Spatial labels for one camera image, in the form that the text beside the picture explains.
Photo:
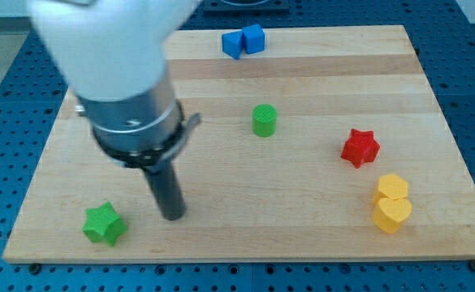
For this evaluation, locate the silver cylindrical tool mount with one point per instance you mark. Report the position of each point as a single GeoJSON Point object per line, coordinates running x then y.
{"type": "Point", "coordinates": [146, 131]}

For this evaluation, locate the yellow heart block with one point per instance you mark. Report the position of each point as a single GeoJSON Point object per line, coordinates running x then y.
{"type": "Point", "coordinates": [389, 215]}

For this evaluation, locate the red star block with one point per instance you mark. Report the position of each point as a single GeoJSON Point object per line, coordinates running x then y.
{"type": "Point", "coordinates": [361, 147]}

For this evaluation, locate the green star block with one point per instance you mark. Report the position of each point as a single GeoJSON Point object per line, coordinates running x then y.
{"type": "Point", "coordinates": [103, 224]}

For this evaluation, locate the blue cube block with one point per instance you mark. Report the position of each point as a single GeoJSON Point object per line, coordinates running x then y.
{"type": "Point", "coordinates": [253, 39]}

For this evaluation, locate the blue pentagon block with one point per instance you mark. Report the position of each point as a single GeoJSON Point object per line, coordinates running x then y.
{"type": "Point", "coordinates": [233, 44]}

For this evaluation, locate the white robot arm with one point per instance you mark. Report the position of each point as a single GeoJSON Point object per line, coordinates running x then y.
{"type": "Point", "coordinates": [112, 55]}

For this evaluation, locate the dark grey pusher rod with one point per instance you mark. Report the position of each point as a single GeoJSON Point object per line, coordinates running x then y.
{"type": "Point", "coordinates": [166, 190]}

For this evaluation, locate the green cylinder block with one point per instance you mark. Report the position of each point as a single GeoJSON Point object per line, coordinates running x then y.
{"type": "Point", "coordinates": [264, 118]}

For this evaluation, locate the wooden board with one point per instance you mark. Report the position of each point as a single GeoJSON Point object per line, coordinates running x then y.
{"type": "Point", "coordinates": [284, 198]}

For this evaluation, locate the yellow hexagon block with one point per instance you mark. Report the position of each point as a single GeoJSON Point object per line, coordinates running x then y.
{"type": "Point", "coordinates": [390, 186]}

